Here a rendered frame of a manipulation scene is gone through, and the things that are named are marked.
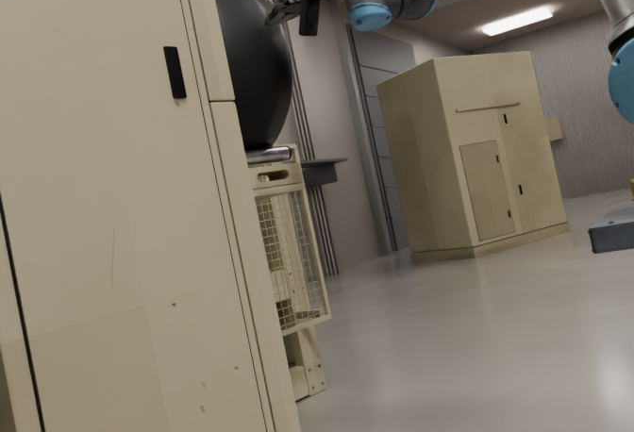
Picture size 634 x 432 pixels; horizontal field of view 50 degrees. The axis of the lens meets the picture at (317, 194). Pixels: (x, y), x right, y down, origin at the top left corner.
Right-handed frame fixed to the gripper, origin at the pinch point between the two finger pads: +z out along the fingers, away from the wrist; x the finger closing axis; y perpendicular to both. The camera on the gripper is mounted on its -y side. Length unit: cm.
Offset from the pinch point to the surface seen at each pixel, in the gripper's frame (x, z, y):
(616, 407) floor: -64, -26, -127
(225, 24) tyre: 13.1, 2.5, 0.4
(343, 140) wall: -541, 452, 93
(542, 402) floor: -65, -3, -124
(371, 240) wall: -559, 474, -43
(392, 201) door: -641, 485, 4
